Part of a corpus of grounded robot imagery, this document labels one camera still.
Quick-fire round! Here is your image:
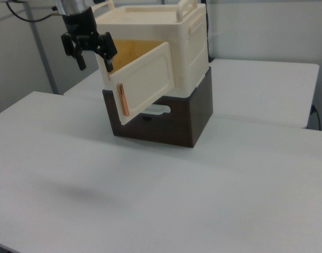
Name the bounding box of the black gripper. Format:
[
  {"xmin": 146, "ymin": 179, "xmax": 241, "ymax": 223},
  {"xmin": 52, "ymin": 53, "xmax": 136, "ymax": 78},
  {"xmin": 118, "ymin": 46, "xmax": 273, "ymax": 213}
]
[{"xmin": 61, "ymin": 7, "xmax": 118, "ymax": 73}]

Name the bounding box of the copper door handle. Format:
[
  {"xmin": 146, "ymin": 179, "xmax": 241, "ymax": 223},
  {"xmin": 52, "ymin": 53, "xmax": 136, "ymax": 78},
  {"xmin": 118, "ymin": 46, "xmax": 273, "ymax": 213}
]
[{"xmin": 115, "ymin": 82, "xmax": 131, "ymax": 117}]

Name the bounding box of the cream cabinet door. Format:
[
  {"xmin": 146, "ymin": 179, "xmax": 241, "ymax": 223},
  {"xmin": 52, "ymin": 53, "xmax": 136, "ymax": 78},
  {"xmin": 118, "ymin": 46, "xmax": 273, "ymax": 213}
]
[{"xmin": 108, "ymin": 41, "xmax": 177, "ymax": 126}]

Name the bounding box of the cream plastic cabinet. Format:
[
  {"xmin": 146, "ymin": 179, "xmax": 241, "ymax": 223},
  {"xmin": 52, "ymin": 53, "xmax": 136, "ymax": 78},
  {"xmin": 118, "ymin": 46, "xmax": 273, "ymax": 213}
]
[{"xmin": 93, "ymin": 0, "xmax": 210, "ymax": 99}]

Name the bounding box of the dark brown drawer box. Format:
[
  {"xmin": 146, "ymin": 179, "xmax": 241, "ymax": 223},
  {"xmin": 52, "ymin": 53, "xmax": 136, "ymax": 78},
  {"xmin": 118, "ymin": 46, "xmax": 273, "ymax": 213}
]
[{"xmin": 101, "ymin": 65, "xmax": 214, "ymax": 148}]

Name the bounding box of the grey metal frame post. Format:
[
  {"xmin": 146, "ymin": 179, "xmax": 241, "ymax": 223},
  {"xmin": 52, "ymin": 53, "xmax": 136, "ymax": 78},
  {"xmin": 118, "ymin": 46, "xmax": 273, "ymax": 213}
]
[{"xmin": 25, "ymin": 0, "xmax": 59, "ymax": 95}]

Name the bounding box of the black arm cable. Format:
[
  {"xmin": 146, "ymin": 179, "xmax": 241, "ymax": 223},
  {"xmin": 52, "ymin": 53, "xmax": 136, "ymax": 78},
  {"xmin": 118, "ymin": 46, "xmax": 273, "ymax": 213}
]
[{"xmin": 6, "ymin": 0, "xmax": 59, "ymax": 23}]

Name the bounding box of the white drawer handle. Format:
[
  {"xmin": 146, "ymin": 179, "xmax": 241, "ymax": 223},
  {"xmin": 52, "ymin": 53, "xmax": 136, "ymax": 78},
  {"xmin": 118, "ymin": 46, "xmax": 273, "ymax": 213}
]
[{"xmin": 144, "ymin": 104, "xmax": 172, "ymax": 116}]

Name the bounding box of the black cable behind cabinet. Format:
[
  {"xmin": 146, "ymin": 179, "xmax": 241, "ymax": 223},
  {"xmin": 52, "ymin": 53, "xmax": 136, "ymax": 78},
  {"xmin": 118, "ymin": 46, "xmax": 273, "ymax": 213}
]
[{"xmin": 204, "ymin": 0, "xmax": 213, "ymax": 63}]

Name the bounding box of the black wall cable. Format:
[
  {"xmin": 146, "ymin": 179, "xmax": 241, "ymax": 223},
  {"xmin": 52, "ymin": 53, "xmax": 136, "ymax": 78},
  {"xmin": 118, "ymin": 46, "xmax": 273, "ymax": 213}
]
[{"xmin": 311, "ymin": 104, "xmax": 322, "ymax": 130}]

